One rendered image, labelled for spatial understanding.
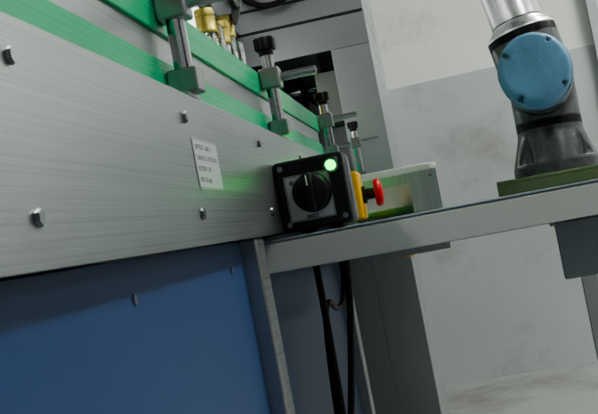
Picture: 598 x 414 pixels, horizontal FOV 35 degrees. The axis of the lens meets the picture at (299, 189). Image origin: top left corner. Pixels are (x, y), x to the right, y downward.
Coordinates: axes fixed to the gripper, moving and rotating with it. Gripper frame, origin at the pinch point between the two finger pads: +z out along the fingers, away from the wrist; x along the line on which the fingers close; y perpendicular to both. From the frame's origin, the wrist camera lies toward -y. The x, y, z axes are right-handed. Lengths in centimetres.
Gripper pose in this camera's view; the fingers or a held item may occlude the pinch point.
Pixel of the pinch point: (223, 20)
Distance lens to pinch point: 186.3
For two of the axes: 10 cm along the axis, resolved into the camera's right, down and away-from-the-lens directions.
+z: 1.9, 9.8, -0.5
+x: 9.7, -1.9, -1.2
